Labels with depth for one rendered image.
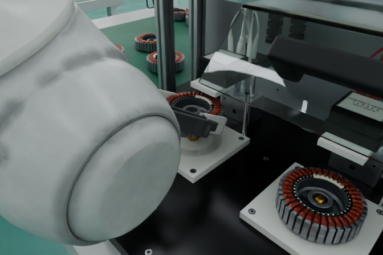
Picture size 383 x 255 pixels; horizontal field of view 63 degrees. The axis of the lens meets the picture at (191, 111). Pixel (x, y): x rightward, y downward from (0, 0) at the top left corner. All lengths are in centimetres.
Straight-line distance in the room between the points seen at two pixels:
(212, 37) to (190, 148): 35
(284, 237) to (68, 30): 37
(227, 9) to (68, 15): 62
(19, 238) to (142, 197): 142
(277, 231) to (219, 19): 52
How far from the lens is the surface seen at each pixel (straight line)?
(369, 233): 49
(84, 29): 18
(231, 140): 58
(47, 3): 17
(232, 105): 66
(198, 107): 55
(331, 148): 45
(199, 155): 55
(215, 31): 81
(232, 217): 47
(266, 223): 46
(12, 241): 158
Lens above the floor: 113
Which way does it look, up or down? 31 degrees down
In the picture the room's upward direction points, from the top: straight up
